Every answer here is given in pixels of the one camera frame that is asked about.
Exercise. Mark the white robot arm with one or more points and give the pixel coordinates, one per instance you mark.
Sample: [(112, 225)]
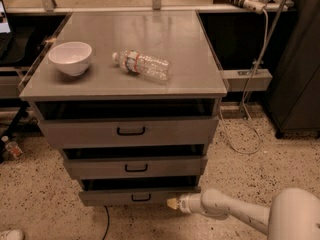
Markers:
[(294, 213)]

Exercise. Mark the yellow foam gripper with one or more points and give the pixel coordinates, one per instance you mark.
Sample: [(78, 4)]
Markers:
[(185, 203)]

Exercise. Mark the grey bottom drawer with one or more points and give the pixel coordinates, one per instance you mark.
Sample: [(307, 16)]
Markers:
[(131, 191)]

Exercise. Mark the grey drawer cabinet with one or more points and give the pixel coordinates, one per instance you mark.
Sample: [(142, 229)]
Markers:
[(176, 36)]

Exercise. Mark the white ceramic bowl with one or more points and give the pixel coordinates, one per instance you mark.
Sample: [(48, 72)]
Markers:
[(71, 58)]

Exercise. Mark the clear plastic water bottle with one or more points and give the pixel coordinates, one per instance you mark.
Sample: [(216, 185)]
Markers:
[(142, 64)]

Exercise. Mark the grey drawer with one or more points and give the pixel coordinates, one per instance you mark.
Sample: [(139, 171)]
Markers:
[(131, 191), (135, 162), (117, 123)]

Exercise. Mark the grey top drawer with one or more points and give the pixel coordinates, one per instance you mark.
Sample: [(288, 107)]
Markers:
[(117, 123)]

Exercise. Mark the white shoe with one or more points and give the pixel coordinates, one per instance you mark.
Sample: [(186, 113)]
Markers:
[(11, 235)]

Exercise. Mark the grey middle drawer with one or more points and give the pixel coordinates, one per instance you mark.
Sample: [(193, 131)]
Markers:
[(135, 162)]

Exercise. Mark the small bottle on floor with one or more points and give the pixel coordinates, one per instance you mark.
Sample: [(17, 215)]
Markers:
[(10, 148)]

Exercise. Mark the dark cabinet at right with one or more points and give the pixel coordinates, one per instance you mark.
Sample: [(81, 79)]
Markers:
[(293, 97)]

